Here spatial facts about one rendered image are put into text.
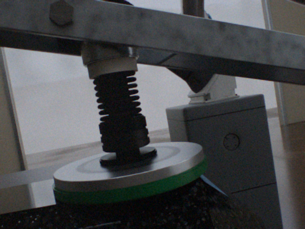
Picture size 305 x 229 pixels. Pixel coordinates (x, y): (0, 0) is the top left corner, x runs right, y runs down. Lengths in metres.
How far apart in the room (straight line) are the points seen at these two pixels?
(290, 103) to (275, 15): 1.72
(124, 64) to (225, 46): 0.14
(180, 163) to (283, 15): 6.25
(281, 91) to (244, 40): 5.80
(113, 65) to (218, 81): 1.10
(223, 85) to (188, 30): 1.08
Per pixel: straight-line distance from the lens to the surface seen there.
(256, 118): 1.45
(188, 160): 0.36
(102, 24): 0.38
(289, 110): 6.37
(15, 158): 5.54
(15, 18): 0.39
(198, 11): 1.44
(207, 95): 1.45
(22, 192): 0.50
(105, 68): 0.40
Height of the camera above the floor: 0.91
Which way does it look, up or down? 4 degrees down
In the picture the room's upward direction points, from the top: 10 degrees counter-clockwise
